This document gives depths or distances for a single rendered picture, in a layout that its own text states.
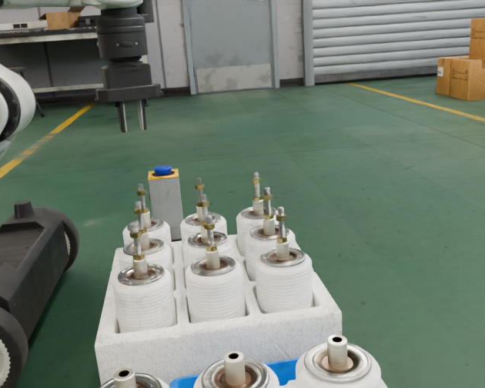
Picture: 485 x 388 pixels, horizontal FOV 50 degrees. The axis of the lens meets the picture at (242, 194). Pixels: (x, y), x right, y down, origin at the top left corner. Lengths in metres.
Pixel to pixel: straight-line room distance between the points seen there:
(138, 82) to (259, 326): 0.49
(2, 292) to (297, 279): 0.55
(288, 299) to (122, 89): 0.48
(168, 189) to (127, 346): 0.47
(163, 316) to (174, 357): 0.07
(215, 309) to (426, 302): 0.59
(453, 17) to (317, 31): 1.55
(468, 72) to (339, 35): 2.03
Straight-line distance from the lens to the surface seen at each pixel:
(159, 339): 0.84
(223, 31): 5.91
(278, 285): 0.86
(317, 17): 6.02
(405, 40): 6.35
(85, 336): 1.25
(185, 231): 1.07
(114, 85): 1.01
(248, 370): 0.62
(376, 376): 0.63
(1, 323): 1.03
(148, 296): 0.84
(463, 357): 1.12
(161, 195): 1.22
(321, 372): 0.62
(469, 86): 4.45
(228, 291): 0.85
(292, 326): 0.86
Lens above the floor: 0.62
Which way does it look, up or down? 17 degrees down
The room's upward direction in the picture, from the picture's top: 4 degrees counter-clockwise
